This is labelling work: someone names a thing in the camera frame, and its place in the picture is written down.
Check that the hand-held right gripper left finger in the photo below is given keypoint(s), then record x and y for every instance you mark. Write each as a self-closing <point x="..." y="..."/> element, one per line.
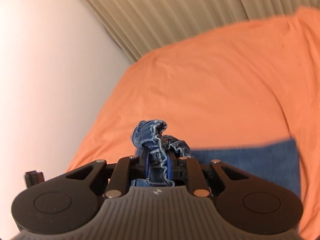
<point x="146" y="163"/>

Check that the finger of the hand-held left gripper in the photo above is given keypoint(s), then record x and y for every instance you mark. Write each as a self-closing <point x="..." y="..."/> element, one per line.
<point x="33" y="177"/>

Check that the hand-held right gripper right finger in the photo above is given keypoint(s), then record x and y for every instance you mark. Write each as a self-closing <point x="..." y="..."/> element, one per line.
<point x="169" y="166"/>

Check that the blue denim pants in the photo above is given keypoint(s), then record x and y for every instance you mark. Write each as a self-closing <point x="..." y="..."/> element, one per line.
<point x="250" y="160"/>

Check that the orange bed sheet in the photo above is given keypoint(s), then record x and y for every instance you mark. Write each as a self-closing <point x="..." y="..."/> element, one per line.
<point x="212" y="85"/>

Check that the beige pleated curtain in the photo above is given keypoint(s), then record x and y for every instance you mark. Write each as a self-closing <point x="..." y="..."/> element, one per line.
<point x="162" y="12"/>

